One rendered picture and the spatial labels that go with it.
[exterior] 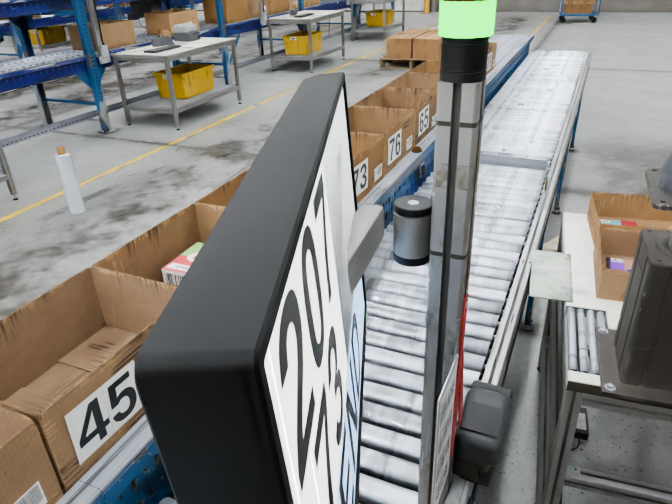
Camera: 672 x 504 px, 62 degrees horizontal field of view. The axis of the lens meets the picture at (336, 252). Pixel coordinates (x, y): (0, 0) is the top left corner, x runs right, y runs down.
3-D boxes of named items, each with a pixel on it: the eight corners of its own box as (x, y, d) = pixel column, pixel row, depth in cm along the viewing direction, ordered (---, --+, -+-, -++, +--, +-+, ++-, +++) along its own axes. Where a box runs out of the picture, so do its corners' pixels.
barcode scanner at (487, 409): (510, 428, 88) (516, 383, 82) (495, 495, 79) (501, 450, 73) (468, 417, 91) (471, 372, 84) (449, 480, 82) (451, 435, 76)
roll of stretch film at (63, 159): (72, 215, 418) (54, 150, 395) (67, 211, 426) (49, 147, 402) (87, 211, 424) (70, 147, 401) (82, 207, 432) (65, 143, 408)
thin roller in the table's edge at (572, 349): (578, 370, 136) (575, 307, 159) (569, 368, 136) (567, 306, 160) (577, 376, 137) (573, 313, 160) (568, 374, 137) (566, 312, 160)
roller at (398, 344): (487, 381, 141) (489, 366, 138) (302, 336, 160) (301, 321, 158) (491, 369, 145) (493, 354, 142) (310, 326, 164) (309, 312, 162)
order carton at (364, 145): (344, 217, 187) (343, 168, 179) (268, 205, 199) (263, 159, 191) (384, 177, 219) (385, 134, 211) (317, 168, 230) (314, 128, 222)
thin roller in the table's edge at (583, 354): (589, 372, 135) (584, 308, 158) (581, 370, 136) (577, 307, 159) (588, 378, 136) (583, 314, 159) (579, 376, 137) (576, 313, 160)
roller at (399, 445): (457, 482, 115) (458, 464, 112) (240, 412, 134) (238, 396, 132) (462, 463, 119) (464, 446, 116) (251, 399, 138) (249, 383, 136)
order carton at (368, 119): (384, 177, 219) (384, 134, 211) (316, 169, 230) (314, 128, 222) (414, 147, 250) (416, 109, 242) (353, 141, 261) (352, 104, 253)
